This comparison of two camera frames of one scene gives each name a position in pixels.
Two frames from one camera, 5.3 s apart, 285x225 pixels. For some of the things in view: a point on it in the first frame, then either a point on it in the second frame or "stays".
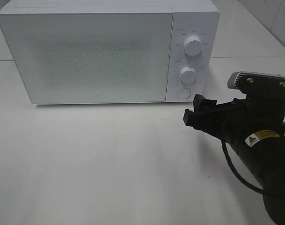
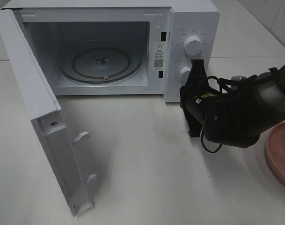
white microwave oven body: x=112 y=51 stays
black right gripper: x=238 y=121 -> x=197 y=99
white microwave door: x=91 y=56 -> x=43 y=107
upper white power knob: x=193 y=45 stays
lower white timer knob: x=188 y=75 stays
